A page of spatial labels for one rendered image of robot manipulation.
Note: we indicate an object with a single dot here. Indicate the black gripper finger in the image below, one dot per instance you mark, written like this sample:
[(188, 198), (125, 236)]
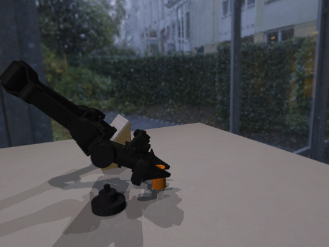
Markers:
[(154, 172), (157, 161)]

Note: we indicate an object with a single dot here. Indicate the orange knob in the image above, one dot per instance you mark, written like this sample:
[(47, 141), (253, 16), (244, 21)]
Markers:
[(160, 183)]

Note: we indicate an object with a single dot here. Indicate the black round pedestal with short shaft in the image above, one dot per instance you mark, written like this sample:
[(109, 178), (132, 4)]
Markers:
[(108, 202)]

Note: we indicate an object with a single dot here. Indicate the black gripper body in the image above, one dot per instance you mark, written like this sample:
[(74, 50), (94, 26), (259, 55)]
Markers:
[(138, 165)]

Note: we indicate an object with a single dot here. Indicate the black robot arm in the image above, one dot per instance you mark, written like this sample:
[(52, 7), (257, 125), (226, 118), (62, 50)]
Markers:
[(86, 125)]

